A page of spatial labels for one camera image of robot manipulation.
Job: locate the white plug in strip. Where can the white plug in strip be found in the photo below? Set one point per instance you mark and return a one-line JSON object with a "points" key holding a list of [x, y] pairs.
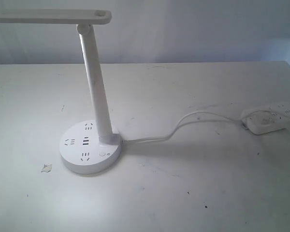
{"points": [[263, 118]]}

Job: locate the white power strip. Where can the white power strip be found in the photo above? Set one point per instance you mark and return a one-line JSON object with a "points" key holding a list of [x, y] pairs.
{"points": [[281, 110]]}

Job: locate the white desk lamp with sockets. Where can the white desk lamp with sockets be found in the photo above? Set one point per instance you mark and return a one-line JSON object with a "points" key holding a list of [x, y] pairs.
{"points": [[91, 146]]}

